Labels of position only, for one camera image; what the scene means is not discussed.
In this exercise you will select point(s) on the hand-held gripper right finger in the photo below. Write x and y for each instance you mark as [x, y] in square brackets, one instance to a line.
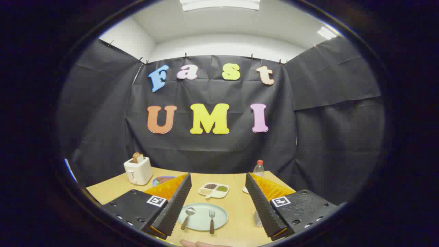
[262, 209]

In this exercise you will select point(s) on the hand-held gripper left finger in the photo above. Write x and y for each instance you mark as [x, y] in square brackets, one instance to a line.
[175, 209]

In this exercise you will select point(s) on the white square coaster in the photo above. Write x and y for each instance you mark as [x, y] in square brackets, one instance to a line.
[245, 189]

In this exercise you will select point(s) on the light green plate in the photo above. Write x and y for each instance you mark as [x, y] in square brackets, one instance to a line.
[200, 219]

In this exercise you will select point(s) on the brown steak with vegetables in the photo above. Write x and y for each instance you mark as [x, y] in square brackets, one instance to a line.
[164, 179]

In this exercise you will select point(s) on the blue plate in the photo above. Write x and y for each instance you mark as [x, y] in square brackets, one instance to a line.
[155, 182]

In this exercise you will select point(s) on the clear water bottle red cap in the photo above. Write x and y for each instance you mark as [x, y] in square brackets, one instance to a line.
[258, 169]

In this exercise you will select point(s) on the white divided dish with beans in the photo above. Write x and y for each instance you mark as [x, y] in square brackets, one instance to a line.
[213, 193]

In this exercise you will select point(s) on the white toaster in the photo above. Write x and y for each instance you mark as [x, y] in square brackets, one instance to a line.
[139, 171]

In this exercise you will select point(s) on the toasted bread slice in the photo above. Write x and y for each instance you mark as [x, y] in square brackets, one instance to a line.
[138, 157]

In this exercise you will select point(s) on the black backdrop cloth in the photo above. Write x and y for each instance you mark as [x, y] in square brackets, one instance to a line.
[212, 151]

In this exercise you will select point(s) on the small ceiling light panel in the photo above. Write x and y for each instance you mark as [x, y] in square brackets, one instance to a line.
[325, 33]

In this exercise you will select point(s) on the long ceiling light panel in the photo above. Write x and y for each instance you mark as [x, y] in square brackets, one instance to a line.
[219, 4]

